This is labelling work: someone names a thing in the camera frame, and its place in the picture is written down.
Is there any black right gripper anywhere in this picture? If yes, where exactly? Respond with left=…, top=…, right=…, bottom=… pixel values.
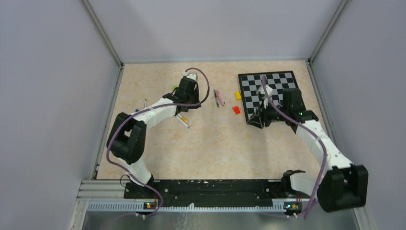
left=247, top=98, right=289, bottom=129

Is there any green thin pen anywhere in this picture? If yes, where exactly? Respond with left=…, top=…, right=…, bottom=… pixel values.
left=213, top=89, right=220, bottom=108

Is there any pink translucent pen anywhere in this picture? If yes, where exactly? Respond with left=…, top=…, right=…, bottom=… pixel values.
left=216, top=89, right=225, bottom=106

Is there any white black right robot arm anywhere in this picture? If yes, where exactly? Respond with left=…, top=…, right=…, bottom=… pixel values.
left=248, top=85, right=369, bottom=212

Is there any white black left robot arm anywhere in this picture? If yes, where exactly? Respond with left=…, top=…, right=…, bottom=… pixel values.
left=106, top=73, right=201, bottom=198

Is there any orange red block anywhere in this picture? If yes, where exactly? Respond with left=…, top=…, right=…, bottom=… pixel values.
left=232, top=106, right=241, bottom=115

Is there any yellow block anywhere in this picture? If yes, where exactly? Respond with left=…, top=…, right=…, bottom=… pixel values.
left=234, top=91, right=242, bottom=101

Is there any black grey chessboard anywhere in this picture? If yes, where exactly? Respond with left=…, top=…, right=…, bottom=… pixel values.
left=237, top=71, right=299, bottom=121

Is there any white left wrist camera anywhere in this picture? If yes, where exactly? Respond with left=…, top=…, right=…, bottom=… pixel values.
left=183, top=71, right=198, bottom=81

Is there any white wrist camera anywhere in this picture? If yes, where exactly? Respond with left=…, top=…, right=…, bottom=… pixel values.
left=183, top=71, right=198, bottom=81
left=256, top=85, right=280, bottom=107

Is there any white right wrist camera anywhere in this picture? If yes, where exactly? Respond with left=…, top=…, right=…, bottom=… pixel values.
left=256, top=85, right=280, bottom=107

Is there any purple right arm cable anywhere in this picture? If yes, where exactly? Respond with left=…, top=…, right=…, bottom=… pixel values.
left=260, top=75, right=328, bottom=219

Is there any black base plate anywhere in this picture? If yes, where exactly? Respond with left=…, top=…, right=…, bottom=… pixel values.
left=124, top=179, right=307, bottom=207

